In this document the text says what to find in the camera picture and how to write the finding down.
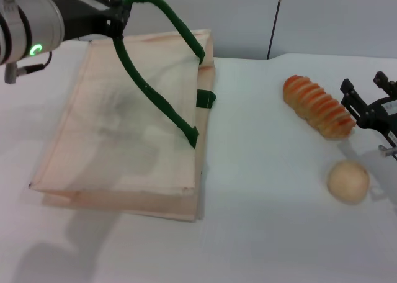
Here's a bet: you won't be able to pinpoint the orange striped long bread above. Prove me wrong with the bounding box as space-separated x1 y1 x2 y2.
282 74 356 138

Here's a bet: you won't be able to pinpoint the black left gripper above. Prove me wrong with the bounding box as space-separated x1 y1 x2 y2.
51 0 133 43

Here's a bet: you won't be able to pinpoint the round egg yolk pastry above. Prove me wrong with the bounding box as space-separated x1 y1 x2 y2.
327 159 371 205

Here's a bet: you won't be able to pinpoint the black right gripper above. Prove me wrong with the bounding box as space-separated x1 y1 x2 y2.
340 71 397 148

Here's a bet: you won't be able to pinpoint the cream tote bag green handles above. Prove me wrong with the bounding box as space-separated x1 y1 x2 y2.
27 0 217 224

